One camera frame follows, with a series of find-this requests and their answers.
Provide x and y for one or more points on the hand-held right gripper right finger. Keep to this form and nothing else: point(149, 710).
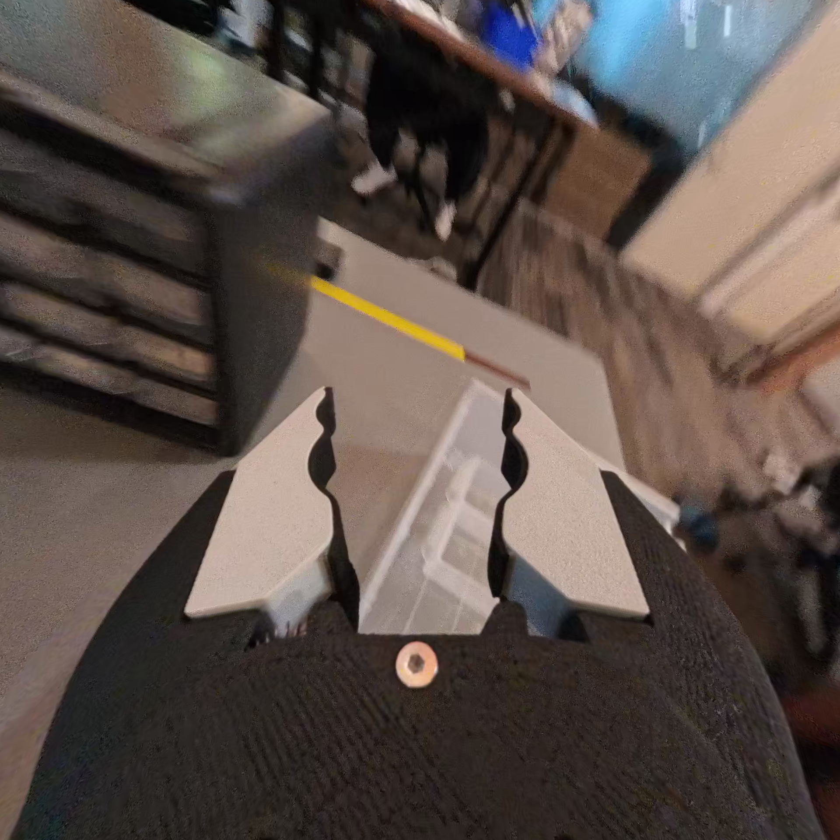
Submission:
point(571, 531)

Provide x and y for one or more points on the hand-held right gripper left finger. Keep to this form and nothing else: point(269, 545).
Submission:
point(262, 525)

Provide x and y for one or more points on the large clear plastic bin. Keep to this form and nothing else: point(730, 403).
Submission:
point(433, 525)

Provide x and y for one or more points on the black drawer cabinet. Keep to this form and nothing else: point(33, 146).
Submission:
point(275, 328)

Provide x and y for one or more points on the yellow tape strip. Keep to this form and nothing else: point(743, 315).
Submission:
point(387, 315)

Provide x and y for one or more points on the white door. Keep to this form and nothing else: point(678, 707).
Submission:
point(754, 216)

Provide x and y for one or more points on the wooden top office desk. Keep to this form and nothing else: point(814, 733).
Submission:
point(525, 88)

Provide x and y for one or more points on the blue plastic bin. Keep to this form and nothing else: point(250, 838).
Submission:
point(508, 33)

